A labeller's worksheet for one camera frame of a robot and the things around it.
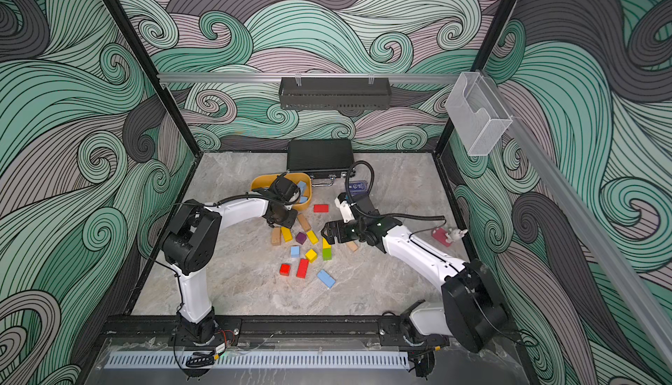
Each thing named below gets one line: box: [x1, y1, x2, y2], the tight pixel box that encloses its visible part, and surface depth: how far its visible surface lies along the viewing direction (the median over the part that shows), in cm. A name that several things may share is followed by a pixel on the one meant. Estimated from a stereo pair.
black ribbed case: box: [287, 139, 357, 179], surface depth 117 cm
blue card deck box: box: [349, 180, 369, 196], surface depth 109 cm
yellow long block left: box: [280, 225, 294, 243], surface depth 94 cm
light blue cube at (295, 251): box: [290, 245, 301, 259], surface depth 89 cm
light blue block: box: [316, 268, 336, 289], surface depth 84 cm
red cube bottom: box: [279, 263, 292, 277], surface depth 87 cm
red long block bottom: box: [295, 258, 309, 280], surface depth 87 cm
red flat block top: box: [313, 203, 330, 213], surface depth 103 cm
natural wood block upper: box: [297, 213, 312, 232], surface depth 97 cm
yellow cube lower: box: [305, 248, 318, 264], surface depth 89 cm
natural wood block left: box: [271, 226, 282, 246], surface depth 93 cm
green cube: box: [322, 247, 334, 261], surface depth 91 cm
